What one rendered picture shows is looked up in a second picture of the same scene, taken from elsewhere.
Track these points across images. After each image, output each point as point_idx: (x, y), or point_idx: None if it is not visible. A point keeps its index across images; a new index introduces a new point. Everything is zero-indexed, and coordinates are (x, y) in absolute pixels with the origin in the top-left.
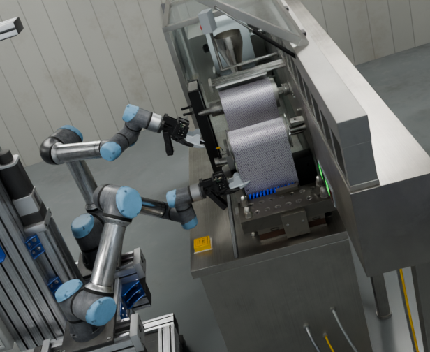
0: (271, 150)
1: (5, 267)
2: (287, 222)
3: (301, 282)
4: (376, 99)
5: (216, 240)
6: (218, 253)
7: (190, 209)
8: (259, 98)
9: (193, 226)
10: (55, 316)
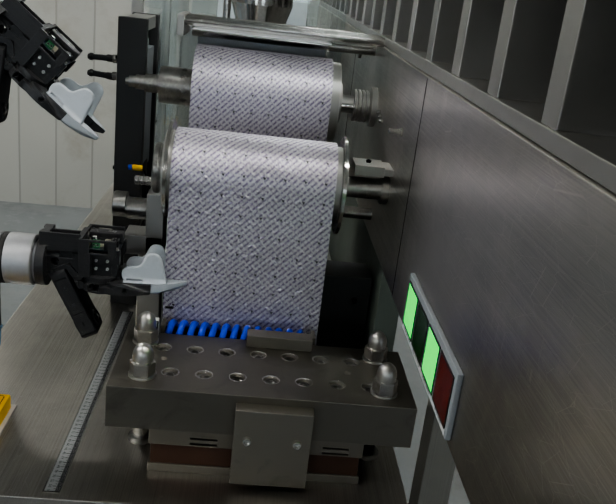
0: (278, 217)
1: None
2: (250, 435)
3: None
4: None
5: (24, 416)
6: (4, 458)
7: None
8: (292, 91)
9: None
10: None
